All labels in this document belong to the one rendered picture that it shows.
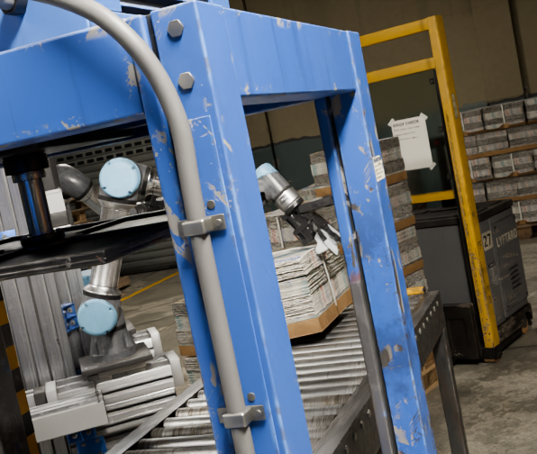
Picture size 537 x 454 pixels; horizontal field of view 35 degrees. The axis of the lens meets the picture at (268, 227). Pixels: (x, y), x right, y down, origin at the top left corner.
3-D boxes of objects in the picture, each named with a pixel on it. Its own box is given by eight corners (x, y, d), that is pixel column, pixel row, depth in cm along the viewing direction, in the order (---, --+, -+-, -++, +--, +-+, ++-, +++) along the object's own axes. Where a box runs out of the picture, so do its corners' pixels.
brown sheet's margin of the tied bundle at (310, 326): (251, 336, 271) (248, 323, 271) (337, 317, 260) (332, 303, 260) (233, 351, 256) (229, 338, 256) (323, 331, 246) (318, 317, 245)
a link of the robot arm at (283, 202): (295, 185, 266) (286, 188, 259) (304, 195, 266) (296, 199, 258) (279, 201, 269) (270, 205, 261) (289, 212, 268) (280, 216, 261)
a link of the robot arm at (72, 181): (71, 154, 316) (166, 231, 340) (58, 158, 324) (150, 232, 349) (55, 179, 311) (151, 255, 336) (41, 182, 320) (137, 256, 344)
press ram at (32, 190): (38, 240, 139) (19, 158, 138) (73, 234, 136) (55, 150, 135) (13, 248, 133) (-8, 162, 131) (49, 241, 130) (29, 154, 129)
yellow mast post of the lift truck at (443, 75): (477, 348, 460) (419, 19, 443) (485, 342, 467) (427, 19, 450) (494, 348, 455) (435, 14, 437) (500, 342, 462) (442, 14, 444)
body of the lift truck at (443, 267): (391, 356, 511) (366, 225, 504) (432, 330, 554) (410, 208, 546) (502, 356, 468) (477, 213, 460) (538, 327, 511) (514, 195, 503)
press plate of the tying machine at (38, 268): (12, 250, 170) (8, 236, 170) (268, 207, 150) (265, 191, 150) (-232, 325, 119) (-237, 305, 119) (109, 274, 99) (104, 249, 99)
